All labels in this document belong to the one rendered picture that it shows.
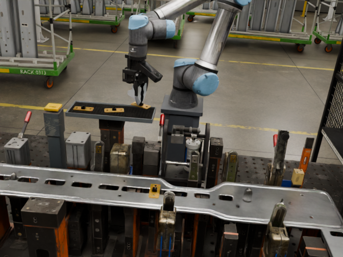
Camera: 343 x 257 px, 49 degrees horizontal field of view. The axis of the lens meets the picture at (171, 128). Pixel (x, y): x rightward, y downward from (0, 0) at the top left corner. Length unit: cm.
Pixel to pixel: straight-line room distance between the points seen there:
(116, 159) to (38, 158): 83
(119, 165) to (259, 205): 56
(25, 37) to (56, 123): 394
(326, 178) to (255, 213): 98
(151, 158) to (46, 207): 46
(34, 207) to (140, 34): 74
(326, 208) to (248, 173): 75
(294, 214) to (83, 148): 82
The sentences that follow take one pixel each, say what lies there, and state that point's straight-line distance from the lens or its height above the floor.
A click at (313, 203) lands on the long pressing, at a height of 100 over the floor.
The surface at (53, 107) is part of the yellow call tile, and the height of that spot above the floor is 116.
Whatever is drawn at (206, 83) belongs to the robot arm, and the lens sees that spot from 168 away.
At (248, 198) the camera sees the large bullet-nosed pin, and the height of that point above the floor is 102.
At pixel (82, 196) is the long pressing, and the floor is 100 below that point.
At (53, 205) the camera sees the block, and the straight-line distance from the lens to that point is 131.
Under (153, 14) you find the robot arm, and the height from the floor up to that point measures 155.
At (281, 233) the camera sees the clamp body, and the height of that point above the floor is 104.
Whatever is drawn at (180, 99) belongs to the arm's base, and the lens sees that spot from 183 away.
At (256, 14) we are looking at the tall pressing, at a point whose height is 63.
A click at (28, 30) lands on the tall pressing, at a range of 553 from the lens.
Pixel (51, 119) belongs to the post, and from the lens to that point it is 170.
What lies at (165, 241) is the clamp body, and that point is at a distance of 125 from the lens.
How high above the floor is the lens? 182
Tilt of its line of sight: 26 degrees down
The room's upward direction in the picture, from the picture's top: 4 degrees clockwise
